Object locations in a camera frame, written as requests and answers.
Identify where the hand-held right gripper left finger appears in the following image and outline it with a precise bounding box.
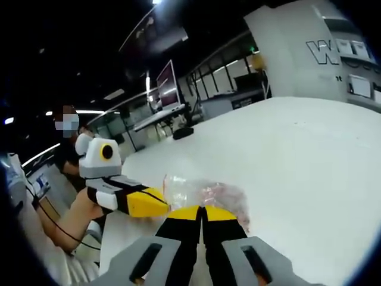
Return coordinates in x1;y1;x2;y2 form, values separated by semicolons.
89;204;201;286

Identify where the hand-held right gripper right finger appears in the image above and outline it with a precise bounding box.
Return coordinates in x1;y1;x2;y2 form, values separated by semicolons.
201;204;326;286

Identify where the clear resealable bag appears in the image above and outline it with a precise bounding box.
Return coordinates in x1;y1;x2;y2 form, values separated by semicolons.
162;173;252;234

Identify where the background desk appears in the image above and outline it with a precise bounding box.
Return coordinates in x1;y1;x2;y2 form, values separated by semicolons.
132;104;187;132

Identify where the white worn device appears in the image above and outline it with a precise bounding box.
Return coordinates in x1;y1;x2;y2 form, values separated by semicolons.
5;152;29;209

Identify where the computer monitor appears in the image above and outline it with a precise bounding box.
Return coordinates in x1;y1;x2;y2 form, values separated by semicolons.
156;59;183;108

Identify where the hanging dark screen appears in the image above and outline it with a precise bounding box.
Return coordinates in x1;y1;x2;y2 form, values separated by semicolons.
118;5;190;56

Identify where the yellow round object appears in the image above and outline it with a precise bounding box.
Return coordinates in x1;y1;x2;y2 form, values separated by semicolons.
252;52;268;72

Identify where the row of white storage boxes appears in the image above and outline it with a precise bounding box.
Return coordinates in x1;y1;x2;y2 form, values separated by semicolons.
339;40;381;104

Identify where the grey shelving unit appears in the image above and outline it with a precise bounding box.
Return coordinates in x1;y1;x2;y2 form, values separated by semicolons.
323;5;381;105

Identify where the black cable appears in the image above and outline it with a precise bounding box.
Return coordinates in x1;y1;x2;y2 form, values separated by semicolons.
26;183;101;250

